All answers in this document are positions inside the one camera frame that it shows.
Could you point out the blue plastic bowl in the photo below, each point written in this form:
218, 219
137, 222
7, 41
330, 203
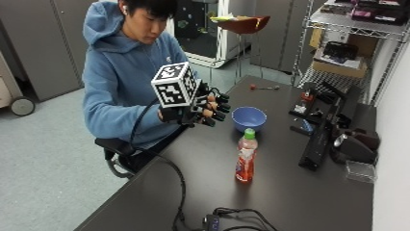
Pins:
247, 118

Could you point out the white marker cube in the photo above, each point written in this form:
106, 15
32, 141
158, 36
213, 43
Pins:
173, 85

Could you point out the red drink bottle green cap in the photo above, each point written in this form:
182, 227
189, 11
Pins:
246, 157

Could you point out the black red small device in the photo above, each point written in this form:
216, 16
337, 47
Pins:
303, 101

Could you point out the small blue item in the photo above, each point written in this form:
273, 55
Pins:
306, 125

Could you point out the black office chair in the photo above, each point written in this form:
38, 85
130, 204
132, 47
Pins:
114, 146

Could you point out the brown bar stool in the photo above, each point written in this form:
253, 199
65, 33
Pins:
243, 25

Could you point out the grey locker cabinet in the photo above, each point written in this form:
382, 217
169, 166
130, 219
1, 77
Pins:
281, 35

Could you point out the yellow green item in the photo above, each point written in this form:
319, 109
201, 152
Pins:
223, 18

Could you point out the person in blue hoodie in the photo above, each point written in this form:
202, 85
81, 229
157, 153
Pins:
114, 73

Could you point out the flat cardboard box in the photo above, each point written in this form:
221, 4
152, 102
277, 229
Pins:
339, 68

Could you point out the black hub box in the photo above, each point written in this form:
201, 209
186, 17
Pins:
212, 222

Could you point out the black pouch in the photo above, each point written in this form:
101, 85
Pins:
339, 51

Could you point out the black rounded device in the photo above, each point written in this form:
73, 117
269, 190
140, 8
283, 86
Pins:
357, 148

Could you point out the white earbud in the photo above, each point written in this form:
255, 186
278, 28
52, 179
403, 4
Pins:
125, 7

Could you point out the tall cardboard box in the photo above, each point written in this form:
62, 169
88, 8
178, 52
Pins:
362, 41

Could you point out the clear plastic box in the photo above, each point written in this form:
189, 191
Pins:
361, 171

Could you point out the dark boxes on shelf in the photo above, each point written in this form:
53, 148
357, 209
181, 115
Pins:
371, 9

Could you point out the beige wheeled cart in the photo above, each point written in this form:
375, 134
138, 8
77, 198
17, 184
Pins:
15, 93

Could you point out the white framed glass enclosure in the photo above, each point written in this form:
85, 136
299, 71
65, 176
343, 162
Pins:
200, 32

